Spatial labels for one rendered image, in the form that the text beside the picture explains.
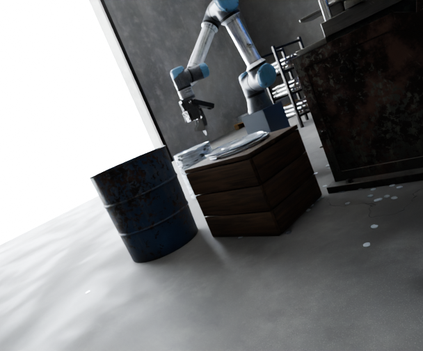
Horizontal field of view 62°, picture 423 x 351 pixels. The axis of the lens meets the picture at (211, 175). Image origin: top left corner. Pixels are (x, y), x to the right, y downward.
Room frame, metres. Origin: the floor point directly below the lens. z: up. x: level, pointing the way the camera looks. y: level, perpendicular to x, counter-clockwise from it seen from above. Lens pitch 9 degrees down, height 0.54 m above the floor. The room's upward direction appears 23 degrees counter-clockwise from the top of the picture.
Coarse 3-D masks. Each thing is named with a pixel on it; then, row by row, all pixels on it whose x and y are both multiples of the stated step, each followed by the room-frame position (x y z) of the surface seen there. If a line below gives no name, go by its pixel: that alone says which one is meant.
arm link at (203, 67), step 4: (200, 64) 1.84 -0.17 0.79; (204, 64) 1.84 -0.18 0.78; (188, 68) 1.82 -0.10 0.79; (192, 68) 1.81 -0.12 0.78; (196, 68) 1.81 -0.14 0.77; (200, 68) 1.82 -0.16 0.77; (204, 68) 1.82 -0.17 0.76; (208, 68) 1.84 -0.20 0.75; (192, 72) 1.80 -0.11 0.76; (196, 72) 1.81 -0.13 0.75; (200, 72) 1.82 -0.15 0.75; (204, 72) 1.82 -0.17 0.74; (208, 72) 1.84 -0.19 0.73; (192, 76) 1.80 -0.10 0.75; (196, 76) 1.81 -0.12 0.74; (200, 76) 1.82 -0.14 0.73; (204, 76) 1.83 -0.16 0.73; (208, 76) 1.86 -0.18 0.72; (192, 80) 1.81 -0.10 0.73; (196, 80) 1.83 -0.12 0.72
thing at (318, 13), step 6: (336, 0) 1.57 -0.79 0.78; (342, 0) 1.57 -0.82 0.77; (330, 6) 1.60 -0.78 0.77; (336, 6) 1.59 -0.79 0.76; (342, 6) 1.58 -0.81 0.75; (318, 12) 1.63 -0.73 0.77; (336, 12) 1.60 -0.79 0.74; (342, 12) 1.58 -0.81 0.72; (306, 18) 1.67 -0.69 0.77; (312, 18) 1.73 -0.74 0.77
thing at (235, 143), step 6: (258, 132) 1.67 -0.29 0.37; (246, 138) 1.66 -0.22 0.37; (252, 138) 1.56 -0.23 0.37; (228, 144) 1.66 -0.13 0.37; (234, 144) 1.56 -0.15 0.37; (240, 144) 1.47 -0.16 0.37; (216, 150) 1.66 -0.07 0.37; (222, 150) 1.56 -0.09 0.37; (228, 150) 1.48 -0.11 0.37; (210, 156) 1.54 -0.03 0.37
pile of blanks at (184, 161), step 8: (208, 144) 2.58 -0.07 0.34; (192, 152) 2.50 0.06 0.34; (200, 152) 2.51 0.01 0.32; (208, 152) 2.54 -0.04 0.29; (176, 160) 2.66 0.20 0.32; (184, 160) 2.58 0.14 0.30; (192, 160) 2.49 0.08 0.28; (200, 160) 2.56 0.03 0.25; (184, 168) 2.53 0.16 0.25; (184, 176) 2.56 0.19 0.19; (192, 192) 2.55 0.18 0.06
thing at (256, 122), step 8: (280, 104) 2.06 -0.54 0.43; (256, 112) 2.00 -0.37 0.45; (264, 112) 1.97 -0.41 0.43; (272, 112) 2.00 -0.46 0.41; (280, 112) 2.04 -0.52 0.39; (248, 120) 2.06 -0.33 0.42; (256, 120) 2.02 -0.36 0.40; (264, 120) 1.97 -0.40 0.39; (272, 120) 1.99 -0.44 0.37; (280, 120) 2.03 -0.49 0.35; (288, 120) 2.07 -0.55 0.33; (248, 128) 2.08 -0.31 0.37; (256, 128) 2.04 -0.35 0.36; (264, 128) 1.99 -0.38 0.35; (272, 128) 1.97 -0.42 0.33; (280, 128) 2.01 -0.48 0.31
